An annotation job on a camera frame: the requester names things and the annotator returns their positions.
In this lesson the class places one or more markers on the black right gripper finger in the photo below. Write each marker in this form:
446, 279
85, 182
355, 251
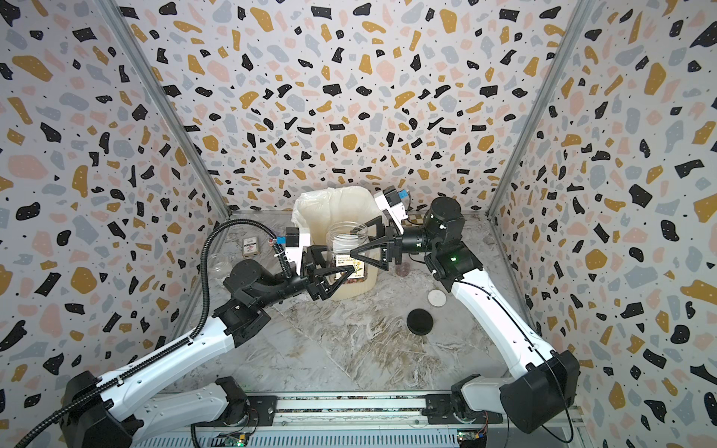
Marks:
371, 229
374, 254

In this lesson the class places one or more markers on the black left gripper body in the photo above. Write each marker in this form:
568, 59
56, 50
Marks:
305, 283

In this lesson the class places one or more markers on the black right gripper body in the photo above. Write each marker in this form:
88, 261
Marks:
417, 244

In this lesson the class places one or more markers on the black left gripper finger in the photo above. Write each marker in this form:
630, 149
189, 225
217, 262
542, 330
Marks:
314, 262
327, 281

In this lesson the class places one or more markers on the black lid brown jar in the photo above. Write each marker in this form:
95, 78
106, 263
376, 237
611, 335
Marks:
342, 238

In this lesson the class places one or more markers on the white round jar lid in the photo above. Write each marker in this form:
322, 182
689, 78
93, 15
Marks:
437, 298

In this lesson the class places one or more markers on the black round jar lid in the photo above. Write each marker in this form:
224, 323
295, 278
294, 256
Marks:
420, 322

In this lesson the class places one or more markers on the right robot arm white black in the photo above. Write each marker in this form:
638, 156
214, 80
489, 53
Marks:
542, 382

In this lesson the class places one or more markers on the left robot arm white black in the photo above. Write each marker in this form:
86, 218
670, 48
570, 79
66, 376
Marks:
123, 408

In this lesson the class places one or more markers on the cream ribbed trash bin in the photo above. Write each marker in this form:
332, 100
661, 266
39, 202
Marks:
355, 286

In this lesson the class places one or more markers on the white plastic bin liner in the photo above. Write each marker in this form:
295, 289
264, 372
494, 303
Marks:
318, 210

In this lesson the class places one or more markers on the small playing card box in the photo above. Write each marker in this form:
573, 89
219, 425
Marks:
250, 246

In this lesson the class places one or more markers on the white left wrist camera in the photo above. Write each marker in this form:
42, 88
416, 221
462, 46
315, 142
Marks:
295, 241

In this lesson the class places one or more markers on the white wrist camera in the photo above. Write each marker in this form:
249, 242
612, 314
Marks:
295, 241
393, 203

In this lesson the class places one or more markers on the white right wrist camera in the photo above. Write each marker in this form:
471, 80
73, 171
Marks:
393, 203

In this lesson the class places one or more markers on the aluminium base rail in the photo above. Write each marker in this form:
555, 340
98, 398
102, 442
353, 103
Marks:
363, 419

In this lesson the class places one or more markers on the aluminium corner post right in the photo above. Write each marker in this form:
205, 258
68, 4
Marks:
575, 25

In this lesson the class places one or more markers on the aluminium corner post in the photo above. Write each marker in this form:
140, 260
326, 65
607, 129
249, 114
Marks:
111, 13
575, 25

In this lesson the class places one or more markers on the aluminium corner post left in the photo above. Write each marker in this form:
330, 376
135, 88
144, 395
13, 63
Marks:
111, 13

